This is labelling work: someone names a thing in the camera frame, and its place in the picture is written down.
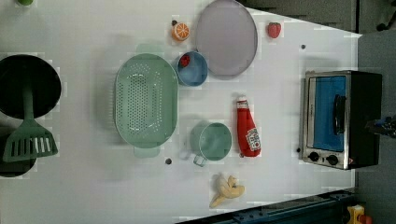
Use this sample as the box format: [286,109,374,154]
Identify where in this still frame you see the silver toaster oven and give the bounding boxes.
[302,70,382,170]

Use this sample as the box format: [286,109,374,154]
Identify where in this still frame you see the red strawberry toy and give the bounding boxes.
[267,22,282,38]

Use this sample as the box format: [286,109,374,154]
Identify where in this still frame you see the blue metal frame rail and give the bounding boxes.
[178,190,357,224]

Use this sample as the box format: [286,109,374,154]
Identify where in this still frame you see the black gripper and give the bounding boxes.
[365,117,396,138]

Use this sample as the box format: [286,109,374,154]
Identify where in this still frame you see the green measuring cup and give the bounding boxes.
[190,120,232,167]

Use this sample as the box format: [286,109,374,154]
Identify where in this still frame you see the red ketchup bottle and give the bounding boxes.
[236,96,262,157]

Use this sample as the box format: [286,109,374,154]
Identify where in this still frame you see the green slotted spatula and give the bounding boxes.
[3,87,58,162]

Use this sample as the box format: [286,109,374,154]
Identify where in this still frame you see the small red toy fruit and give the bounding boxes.
[179,54,191,67]

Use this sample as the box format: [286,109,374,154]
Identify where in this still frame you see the black frying pan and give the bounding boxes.
[0,54,62,119]

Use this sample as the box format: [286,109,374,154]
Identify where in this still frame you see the green oval colander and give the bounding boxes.
[113,44,178,159]

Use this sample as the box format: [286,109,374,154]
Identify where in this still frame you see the grey round plate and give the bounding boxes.
[195,0,258,76]

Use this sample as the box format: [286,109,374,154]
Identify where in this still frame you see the peeled banana toy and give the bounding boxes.
[209,175,246,208]

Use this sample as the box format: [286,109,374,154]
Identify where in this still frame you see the orange slice toy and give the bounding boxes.
[171,21,190,42]

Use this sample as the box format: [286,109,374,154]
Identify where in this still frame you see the blue bowl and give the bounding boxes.
[175,51,208,87]

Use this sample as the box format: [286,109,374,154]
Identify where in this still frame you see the green toy fruit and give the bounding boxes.
[18,0,34,6]

